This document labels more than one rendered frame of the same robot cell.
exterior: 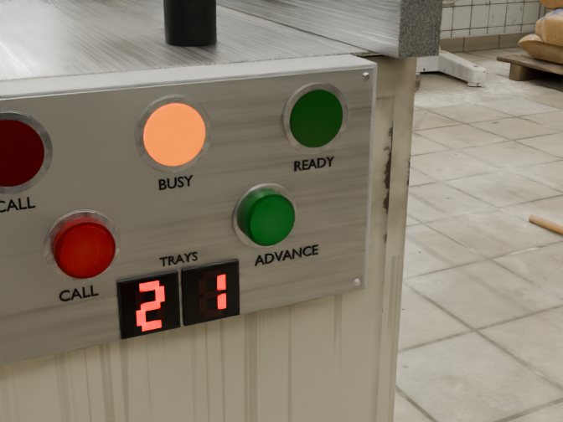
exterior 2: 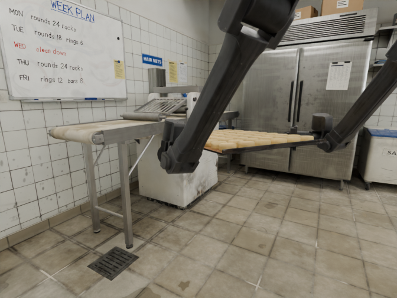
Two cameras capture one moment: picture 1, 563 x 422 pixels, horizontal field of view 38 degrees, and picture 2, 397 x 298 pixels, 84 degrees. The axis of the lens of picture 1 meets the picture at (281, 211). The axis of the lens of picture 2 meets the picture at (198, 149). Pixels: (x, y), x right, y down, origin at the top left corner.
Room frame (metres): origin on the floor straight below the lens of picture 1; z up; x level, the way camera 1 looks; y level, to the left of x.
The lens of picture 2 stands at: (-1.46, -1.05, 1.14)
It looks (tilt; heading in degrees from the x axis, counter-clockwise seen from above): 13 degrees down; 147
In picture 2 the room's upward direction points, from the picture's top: straight up
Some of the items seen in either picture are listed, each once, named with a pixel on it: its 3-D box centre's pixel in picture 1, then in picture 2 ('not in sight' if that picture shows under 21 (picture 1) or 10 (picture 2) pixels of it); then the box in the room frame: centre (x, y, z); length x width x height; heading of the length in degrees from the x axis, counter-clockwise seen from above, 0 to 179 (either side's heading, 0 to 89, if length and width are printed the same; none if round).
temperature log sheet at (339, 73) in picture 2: not in sight; (338, 75); (-2.82, 1.70, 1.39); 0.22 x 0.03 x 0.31; 28
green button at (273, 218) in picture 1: (266, 216); not in sight; (0.42, 0.01, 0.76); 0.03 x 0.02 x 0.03; 115
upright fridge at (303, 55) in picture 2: not in sight; (298, 106); (-3.39, 1.88, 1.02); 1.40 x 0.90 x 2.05; 28
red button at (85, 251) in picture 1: (83, 246); not in sight; (0.37, 0.10, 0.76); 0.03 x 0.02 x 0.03; 115
